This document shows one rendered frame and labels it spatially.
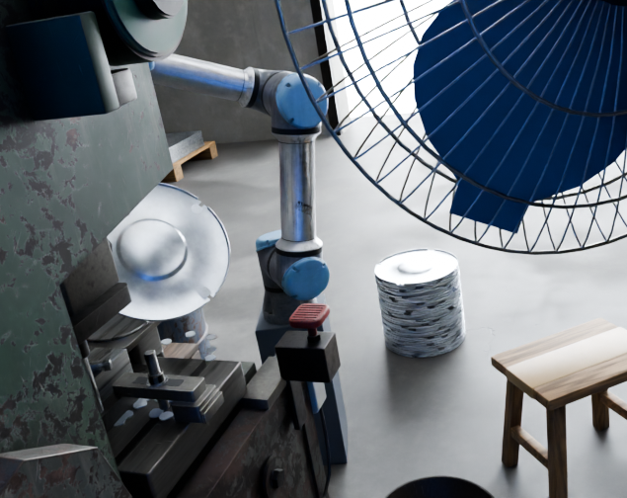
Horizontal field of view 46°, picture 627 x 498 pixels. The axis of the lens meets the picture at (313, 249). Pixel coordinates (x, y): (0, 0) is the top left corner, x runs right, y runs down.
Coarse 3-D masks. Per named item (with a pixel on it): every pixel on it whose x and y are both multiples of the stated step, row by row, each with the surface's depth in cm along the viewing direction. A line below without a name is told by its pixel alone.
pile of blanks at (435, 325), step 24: (384, 288) 251; (408, 288) 244; (432, 288) 244; (456, 288) 251; (384, 312) 258; (408, 312) 250; (432, 312) 247; (456, 312) 253; (384, 336) 264; (408, 336) 252; (432, 336) 252; (456, 336) 256
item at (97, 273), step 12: (108, 240) 118; (96, 252) 115; (108, 252) 118; (84, 264) 113; (96, 264) 115; (108, 264) 118; (72, 276) 110; (84, 276) 113; (96, 276) 115; (108, 276) 118; (60, 288) 108; (72, 288) 110; (84, 288) 113; (96, 288) 115; (108, 288) 118; (72, 300) 110; (84, 300) 113; (72, 312) 110
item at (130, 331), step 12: (108, 324) 131; (120, 324) 130; (132, 324) 129; (144, 324) 129; (156, 324) 131; (96, 336) 127; (108, 336) 127; (120, 336) 126; (132, 336) 126; (144, 336) 128; (156, 336) 134; (120, 348) 123; (132, 348) 124; (144, 348) 131; (156, 348) 134; (132, 360) 130; (144, 360) 131
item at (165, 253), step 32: (160, 192) 143; (128, 224) 137; (160, 224) 139; (192, 224) 141; (128, 256) 134; (160, 256) 136; (192, 256) 138; (224, 256) 140; (128, 288) 132; (160, 288) 133; (192, 288) 135; (160, 320) 130
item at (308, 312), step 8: (304, 304) 131; (312, 304) 130; (320, 304) 130; (296, 312) 129; (304, 312) 128; (312, 312) 128; (320, 312) 127; (328, 312) 129; (288, 320) 127; (296, 320) 126; (304, 320) 125; (312, 320) 125; (320, 320) 125; (304, 328) 126; (312, 328) 125
